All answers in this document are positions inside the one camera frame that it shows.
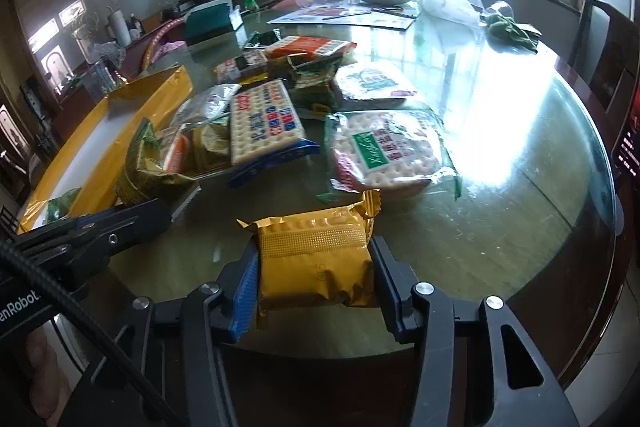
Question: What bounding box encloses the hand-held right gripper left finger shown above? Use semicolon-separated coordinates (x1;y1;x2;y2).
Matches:
55;239;261;427

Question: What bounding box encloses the orange soda cracker packet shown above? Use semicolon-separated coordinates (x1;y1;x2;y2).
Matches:
262;35;358;62

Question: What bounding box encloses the dark screen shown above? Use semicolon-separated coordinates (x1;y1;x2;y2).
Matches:
612;82;640;178

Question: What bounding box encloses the wooden chair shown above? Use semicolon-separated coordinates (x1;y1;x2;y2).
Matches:
567;0;631;112

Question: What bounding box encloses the gold-edged green snack packet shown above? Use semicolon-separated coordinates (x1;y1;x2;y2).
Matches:
287;53;351;80

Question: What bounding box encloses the green-edged round cracker packet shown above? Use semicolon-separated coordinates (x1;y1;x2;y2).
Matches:
331;62;418;110

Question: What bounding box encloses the clear drinking glass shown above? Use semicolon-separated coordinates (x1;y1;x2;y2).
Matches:
482;1;516;20

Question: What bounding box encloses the red and dark snack packet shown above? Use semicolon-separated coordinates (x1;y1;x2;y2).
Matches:
214;49;271;84

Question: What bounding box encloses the wooden sideboard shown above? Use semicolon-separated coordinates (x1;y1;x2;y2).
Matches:
50;22;166;142

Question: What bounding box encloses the white thermos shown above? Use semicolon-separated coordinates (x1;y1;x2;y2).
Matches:
107;9;132;45

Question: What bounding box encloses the clear wrapped cracker packet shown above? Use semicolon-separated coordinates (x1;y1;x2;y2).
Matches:
160;107;233;180

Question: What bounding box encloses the printed paper flyer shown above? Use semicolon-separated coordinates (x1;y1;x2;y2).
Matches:
266;4;418;30

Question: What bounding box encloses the green-label round cracker packet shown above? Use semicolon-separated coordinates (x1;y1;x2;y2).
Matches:
315;109;461;202

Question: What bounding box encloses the gold snack packet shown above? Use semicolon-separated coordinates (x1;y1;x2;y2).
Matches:
236;189;383;330

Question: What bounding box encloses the dark green seaweed packet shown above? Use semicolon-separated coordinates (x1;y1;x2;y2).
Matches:
245;29;282;50

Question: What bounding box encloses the person's left hand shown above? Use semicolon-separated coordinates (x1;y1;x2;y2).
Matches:
25;328;72;419

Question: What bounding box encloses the crumpled clear plastic bag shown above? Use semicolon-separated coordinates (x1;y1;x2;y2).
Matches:
92;41;126;62

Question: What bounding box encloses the clear plastic pitcher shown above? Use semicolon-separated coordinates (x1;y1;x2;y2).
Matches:
77;59;126;105

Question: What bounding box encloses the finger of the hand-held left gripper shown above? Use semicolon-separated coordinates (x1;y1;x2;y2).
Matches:
60;201;173;288
17;213;118;253

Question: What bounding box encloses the green cloth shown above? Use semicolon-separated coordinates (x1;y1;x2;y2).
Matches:
482;13;541;52

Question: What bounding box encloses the yellow cardboard box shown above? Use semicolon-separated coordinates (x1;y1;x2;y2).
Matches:
17;66;196;235

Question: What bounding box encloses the black cable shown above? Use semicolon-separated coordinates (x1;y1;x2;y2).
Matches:
0;239;181;427

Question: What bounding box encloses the teal tissue box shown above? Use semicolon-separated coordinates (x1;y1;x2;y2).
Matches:
182;0;246;45

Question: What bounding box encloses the small green snack packet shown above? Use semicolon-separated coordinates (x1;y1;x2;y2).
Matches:
45;187;83;223

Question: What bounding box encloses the colourful hoop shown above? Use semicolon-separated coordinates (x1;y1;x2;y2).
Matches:
140;18;188;72

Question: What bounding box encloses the white snack packet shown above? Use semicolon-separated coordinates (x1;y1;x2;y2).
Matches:
187;83;243;120

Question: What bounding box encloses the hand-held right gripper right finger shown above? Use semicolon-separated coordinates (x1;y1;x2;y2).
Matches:
367;234;581;427

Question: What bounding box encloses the blue-edged square cracker packet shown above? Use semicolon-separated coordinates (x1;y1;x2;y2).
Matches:
227;79;321;188

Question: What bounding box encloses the pink cloth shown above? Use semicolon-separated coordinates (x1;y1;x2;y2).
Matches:
152;39;186;60

